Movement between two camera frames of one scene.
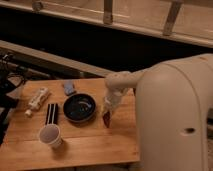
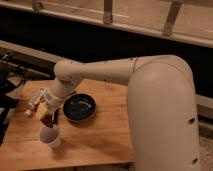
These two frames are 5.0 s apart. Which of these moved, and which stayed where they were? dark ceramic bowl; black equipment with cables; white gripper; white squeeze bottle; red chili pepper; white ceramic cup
Moved: red chili pepper; white gripper
Stayed: white ceramic cup; black equipment with cables; dark ceramic bowl; white squeeze bottle
